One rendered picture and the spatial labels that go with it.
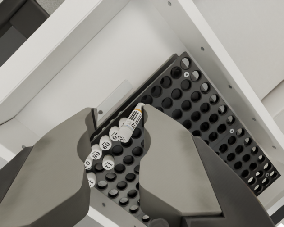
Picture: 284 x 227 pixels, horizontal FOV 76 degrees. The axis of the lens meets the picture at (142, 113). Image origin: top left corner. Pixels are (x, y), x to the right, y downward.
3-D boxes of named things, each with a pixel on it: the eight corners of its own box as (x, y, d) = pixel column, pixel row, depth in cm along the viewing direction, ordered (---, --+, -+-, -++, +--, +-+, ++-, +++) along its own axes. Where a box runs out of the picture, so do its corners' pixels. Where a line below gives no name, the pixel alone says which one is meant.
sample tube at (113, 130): (107, 122, 23) (106, 135, 18) (114, 115, 23) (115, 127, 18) (114, 129, 23) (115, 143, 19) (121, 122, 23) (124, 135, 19)
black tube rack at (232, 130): (76, 142, 26) (66, 166, 20) (167, 54, 25) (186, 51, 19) (173, 221, 32) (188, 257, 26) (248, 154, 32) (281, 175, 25)
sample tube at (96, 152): (91, 138, 23) (86, 155, 18) (98, 131, 23) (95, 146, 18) (98, 143, 23) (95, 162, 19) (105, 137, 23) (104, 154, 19)
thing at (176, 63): (67, 163, 20) (66, 166, 20) (183, 52, 19) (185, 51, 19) (80, 173, 21) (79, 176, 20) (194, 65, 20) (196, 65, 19)
